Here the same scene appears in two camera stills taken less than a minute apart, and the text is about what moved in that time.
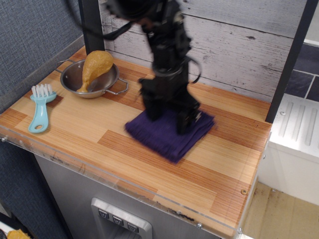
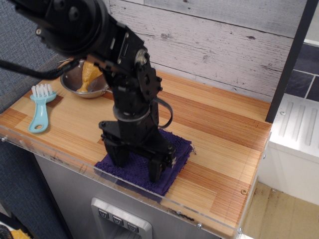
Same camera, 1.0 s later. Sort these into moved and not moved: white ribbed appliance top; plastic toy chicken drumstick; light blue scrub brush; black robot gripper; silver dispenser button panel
Moved: black robot gripper
Not moved: silver dispenser button panel; plastic toy chicken drumstick; light blue scrub brush; white ribbed appliance top
